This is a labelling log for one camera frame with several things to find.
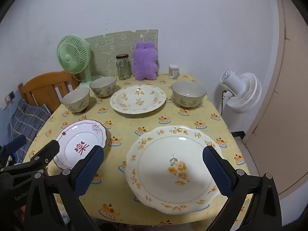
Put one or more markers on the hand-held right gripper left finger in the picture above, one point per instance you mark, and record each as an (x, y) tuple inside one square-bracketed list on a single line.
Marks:
[(91, 163)]

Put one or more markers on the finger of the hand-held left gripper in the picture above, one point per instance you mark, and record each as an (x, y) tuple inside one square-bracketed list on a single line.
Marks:
[(49, 150), (15, 142)]

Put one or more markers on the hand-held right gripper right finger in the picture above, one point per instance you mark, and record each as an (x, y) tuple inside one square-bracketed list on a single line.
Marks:
[(216, 168)]

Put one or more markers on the white plate with red trim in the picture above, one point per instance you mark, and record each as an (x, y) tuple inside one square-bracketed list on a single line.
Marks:
[(74, 134)]

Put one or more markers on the large yellow floral plate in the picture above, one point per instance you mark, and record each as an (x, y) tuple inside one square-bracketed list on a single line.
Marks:
[(163, 154)]

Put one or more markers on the floral ceramic bowl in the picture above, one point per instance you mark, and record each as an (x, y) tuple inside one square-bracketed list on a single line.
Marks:
[(75, 99), (103, 86), (189, 95)]

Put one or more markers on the deep yellow floral plate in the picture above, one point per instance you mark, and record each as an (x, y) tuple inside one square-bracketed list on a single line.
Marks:
[(137, 99)]

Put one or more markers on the blue plaid blanket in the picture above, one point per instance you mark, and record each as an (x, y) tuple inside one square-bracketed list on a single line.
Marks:
[(28, 120)]

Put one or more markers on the yellow printed tablecloth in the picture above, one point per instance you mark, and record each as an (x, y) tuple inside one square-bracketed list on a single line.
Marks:
[(125, 125)]

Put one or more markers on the white fan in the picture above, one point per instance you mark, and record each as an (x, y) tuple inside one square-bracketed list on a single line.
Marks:
[(245, 93)]

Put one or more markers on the green desk fan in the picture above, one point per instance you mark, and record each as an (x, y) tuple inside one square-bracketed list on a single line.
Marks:
[(69, 55)]

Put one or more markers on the beige door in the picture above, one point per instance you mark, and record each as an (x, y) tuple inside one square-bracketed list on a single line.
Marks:
[(288, 101)]

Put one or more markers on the glass jar with dark lid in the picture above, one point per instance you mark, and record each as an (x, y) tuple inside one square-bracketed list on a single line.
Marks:
[(123, 68)]

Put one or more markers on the cotton swab container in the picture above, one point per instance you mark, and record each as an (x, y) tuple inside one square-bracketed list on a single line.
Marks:
[(174, 71)]

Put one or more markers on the grey-green patterned mat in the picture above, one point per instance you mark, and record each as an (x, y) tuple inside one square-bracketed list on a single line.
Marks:
[(103, 50)]

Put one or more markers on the purple plush toy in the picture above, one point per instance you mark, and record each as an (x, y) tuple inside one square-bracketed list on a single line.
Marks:
[(145, 61)]

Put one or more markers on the wall socket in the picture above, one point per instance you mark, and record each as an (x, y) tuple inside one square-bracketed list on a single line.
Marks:
[(9, 96)]

